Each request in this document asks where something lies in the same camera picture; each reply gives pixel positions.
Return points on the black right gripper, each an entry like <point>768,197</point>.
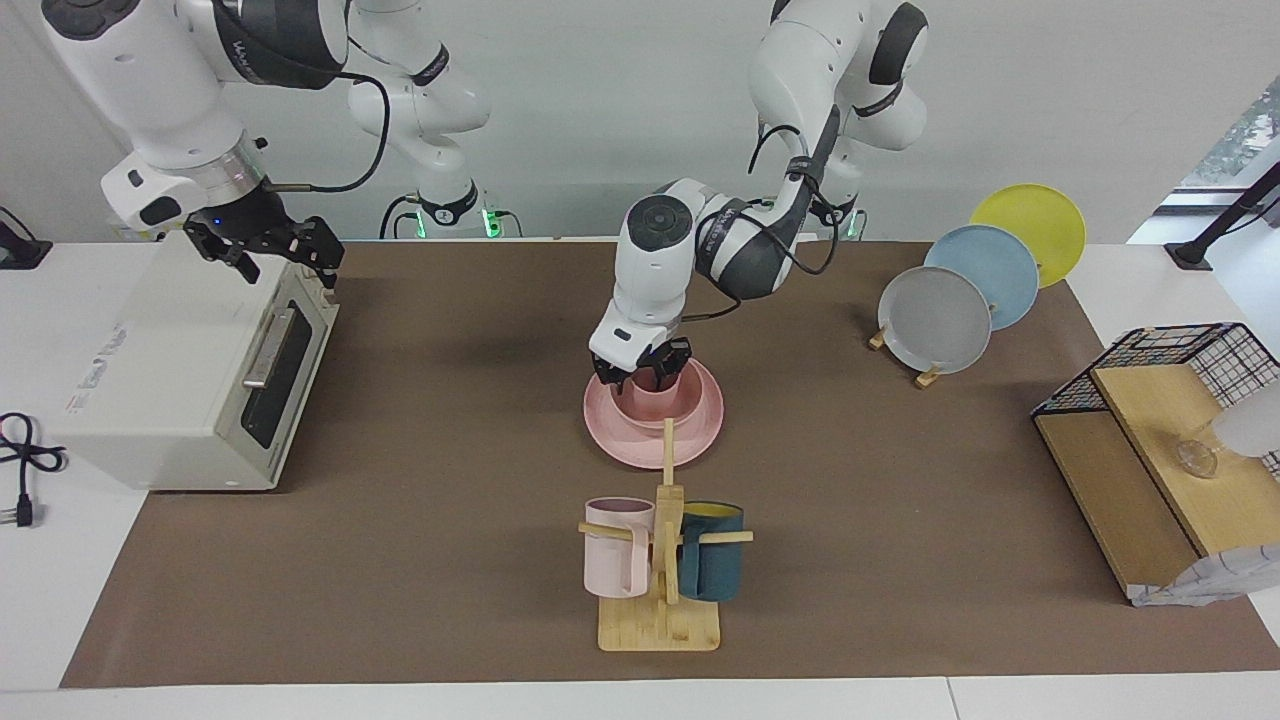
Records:
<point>242,220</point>

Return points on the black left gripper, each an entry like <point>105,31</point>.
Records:
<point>648,362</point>

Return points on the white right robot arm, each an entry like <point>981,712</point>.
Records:
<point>150,90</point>

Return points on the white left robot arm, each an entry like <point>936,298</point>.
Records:
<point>655,250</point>

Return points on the pink plate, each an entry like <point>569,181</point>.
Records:
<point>620,440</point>

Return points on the white power strip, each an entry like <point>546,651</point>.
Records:
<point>140,232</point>

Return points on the white toaster oven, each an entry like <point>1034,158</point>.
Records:
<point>170,370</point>

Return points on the pale pink mug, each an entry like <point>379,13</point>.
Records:
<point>610,560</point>

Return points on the dark teal mug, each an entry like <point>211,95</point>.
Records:
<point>715,570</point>

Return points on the black desk clamp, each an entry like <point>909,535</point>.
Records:
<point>18,250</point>

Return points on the wooden mug tree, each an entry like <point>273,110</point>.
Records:
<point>660,625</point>

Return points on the wooden plate rack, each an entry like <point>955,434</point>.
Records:
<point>928,378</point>

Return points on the brown table mat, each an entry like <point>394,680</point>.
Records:
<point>450,580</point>

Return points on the gray plate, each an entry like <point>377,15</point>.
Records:
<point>935,320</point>

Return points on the light blue plate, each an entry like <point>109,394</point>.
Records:
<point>1000,270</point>

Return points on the yellow plate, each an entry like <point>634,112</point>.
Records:
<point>1040,215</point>

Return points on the dark wooden board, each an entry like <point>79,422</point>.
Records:
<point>1110,490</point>

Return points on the light wooden board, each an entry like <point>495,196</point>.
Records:
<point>1160,420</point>

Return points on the clear glass cup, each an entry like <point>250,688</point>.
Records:
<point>1198,458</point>

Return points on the checkered white cloth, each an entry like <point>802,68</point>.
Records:
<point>1210,578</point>

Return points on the translucent white object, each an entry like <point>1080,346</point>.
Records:
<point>1250,425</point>

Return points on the black camera stand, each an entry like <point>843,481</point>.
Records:
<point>1215,230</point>

